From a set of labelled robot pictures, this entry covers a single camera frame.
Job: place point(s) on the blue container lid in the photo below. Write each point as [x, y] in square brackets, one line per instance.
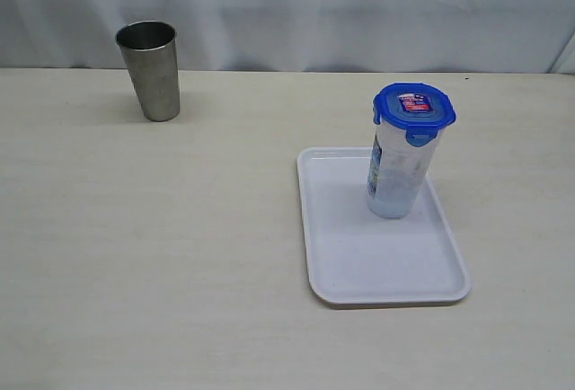
[420, 110]

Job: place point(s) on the stainless steel cup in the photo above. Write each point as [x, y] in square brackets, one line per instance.
[149, 52]

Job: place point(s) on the clear plastic container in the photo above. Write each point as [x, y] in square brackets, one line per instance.
[399, 162]

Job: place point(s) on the white plastic tray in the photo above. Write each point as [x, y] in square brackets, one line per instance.
[357, 259]

